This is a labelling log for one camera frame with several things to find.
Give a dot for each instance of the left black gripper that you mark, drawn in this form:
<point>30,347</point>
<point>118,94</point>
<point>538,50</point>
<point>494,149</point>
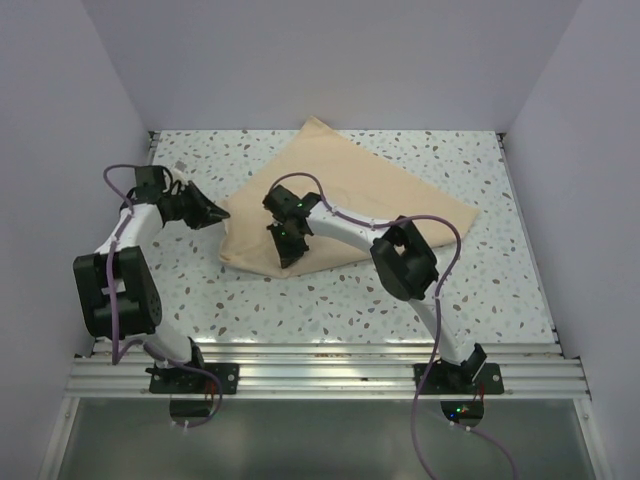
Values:
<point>206,212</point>

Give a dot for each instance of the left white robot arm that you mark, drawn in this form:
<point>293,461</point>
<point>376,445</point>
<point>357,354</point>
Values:
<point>118,296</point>

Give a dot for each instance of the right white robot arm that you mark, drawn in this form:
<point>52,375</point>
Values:
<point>405,263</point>

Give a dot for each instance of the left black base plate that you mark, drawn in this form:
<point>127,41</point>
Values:
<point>212,378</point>

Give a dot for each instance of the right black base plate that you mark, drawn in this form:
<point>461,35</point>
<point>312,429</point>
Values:
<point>469,378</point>

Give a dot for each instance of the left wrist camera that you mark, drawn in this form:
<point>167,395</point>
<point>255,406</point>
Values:
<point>178,172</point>

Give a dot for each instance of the beige cloth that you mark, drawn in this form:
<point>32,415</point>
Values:
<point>354,180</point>

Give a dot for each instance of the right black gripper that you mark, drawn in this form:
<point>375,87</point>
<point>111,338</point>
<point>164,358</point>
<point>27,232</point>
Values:
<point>287,255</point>

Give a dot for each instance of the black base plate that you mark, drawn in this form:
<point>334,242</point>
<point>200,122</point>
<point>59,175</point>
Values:
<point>212,378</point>
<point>469,378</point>

